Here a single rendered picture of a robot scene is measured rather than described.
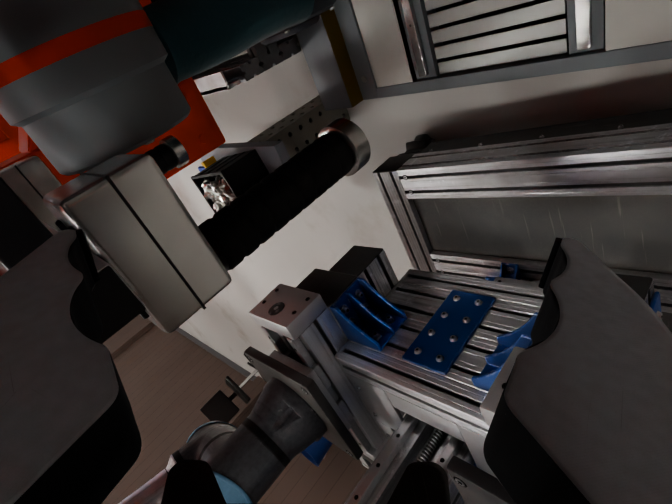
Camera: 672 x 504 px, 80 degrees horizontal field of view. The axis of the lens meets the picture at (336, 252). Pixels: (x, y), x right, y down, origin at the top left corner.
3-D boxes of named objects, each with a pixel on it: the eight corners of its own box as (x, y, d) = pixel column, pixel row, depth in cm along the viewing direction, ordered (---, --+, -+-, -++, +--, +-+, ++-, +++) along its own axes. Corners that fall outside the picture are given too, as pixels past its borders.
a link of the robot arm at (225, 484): (295, 477, 73) (239, 549, 66) (268, 456, 84) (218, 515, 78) (252, 431, 70) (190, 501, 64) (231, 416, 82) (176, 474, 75)
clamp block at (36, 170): (37, 154, 44) (-13, 179, 42) (92, 221, 49) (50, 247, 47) (30, 154, 48) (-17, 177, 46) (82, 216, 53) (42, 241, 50)
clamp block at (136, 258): (150, 150, 20) (49, 208, 18) (236, 281, 25) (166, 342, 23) (119, 151, 24) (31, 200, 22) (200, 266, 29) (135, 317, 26)
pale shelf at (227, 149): (282, 140, 98) (273, 146, 96) (309, 199, 107) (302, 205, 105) (202, 144, 128) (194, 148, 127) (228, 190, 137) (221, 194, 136)
